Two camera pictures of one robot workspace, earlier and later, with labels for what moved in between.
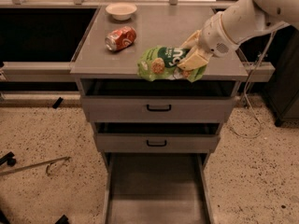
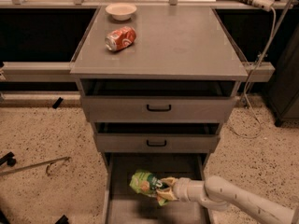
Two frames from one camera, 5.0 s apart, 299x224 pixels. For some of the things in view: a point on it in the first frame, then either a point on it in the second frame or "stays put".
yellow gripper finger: (192, 41) → (170, 180)
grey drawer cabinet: (153, 126) stays put
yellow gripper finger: (192, 61) → (166, 193)
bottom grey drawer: (157, 189) stays put
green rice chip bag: (156, 63) → (147, 183)
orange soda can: (121, 38) stays put
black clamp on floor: (9, 159) stays put
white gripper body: (211, 36) → (181, 188)
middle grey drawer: (157, 136) stays put
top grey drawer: (131, 100) stays put
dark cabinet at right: (282, 93) stays put
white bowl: (121, 10) stays put
